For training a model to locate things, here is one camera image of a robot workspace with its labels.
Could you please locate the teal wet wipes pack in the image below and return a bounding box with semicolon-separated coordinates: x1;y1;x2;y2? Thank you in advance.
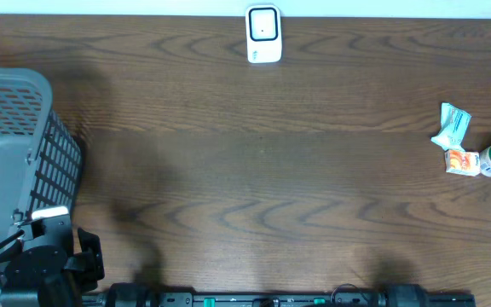
430;102;471;152

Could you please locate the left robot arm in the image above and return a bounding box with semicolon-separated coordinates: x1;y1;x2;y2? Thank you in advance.
0;215;105;307

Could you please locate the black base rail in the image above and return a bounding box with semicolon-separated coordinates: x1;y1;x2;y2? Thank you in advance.
82;283;477;307

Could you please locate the white barcode scanner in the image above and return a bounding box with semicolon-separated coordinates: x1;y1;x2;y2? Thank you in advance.
245;4;283;64

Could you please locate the grey plastic basket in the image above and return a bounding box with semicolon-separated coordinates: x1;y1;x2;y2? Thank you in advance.
0;68;83;306

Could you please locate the small orange box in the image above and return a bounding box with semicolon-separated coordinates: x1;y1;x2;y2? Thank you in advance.
444;150;481;177

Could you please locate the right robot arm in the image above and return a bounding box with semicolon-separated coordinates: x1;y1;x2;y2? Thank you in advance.
386;284;429;307

